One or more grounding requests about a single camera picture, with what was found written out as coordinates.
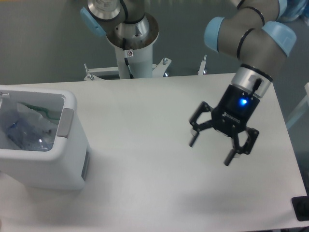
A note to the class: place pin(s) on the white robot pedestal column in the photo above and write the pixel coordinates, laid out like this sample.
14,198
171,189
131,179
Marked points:
133,45

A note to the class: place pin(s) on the white rectangular trash can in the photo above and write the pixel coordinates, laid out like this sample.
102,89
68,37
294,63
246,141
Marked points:
62,167

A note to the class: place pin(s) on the white frame at right edge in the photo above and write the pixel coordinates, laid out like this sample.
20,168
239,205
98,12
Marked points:
299,110

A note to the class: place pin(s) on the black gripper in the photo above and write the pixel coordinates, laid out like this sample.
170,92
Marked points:
234,111

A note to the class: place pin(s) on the white and green plastic bag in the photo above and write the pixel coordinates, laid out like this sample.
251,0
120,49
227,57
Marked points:
43,120

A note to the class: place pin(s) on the clear plastic water bottle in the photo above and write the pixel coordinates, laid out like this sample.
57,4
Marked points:
23,135

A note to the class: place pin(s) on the blue plastic bag on floor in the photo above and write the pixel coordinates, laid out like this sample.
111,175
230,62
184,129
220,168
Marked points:
293,10

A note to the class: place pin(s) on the black device at table edge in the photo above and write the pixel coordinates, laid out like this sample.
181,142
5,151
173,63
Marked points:
301,207

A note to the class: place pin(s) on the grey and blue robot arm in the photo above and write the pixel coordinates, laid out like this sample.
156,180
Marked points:
253,35

